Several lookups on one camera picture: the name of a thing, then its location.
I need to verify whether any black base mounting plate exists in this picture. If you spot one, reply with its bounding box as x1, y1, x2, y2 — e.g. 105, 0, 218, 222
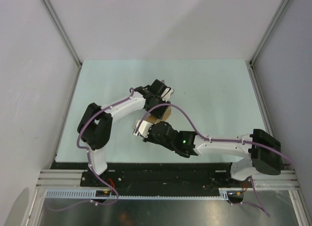
51, 162, 251, 196

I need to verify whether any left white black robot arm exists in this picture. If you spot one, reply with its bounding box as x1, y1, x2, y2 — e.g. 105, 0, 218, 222
76, 79, 174, 187

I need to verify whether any aluminium front rail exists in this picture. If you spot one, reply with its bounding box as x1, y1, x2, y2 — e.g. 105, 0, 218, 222
36, 169, 300, 190

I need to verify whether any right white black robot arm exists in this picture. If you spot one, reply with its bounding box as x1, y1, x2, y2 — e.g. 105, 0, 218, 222
136, 121, 282, 187

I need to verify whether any brown cardboard express box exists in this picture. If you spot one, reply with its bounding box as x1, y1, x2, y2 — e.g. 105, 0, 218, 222
145, 106, 171, 124

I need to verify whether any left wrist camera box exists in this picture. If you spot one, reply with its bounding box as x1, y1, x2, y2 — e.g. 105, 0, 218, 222
160, 80, 174, 102

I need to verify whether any aluminium frame post left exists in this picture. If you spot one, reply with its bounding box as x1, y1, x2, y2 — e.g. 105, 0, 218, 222
40, 0, 82, 68

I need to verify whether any aluminium frame post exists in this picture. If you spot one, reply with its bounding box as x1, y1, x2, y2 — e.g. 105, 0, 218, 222
40, 0, 82, 68
249, 0, 292, 66

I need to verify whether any aluminium frame post right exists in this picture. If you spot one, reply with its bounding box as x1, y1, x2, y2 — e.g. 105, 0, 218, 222
249, 0, 292, 66

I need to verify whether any grey slotted cable duct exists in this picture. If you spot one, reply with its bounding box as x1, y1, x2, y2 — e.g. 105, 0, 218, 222
45, 188, 238, 201

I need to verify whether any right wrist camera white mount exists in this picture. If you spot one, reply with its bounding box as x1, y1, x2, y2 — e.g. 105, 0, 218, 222
133, 120, 154, 138

